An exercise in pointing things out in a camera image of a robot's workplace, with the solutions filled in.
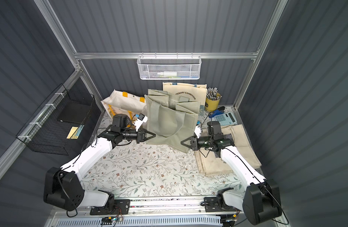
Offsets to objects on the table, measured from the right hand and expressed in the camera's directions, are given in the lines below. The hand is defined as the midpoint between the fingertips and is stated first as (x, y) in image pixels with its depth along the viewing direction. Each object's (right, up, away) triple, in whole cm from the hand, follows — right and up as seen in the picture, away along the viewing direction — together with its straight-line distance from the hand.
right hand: (182, 144), depth 74 cm
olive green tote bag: (-5, +13, -7) cm, 16 cm away
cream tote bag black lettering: (+11, +34, +30) cm, 46 cm away
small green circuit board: (-38, -38, -3) cm, 54 cm away
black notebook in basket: (-66, +17, +11) cm, 69 cm away
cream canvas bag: (+16, -14, +11) cm, 24 cm away
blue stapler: (+32, +21, +40) cm, 55 cm away
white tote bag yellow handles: (-46, +26, +31) cm, 61 cm away
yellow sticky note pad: (-51, +7, -9) cm, 52 cm away
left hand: (-15, +4, +1) cm, 15 cm away
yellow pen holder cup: (+24, +28, +30) cm, 47 cm away
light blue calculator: (+36, +14, +35) cm, 52 cm away
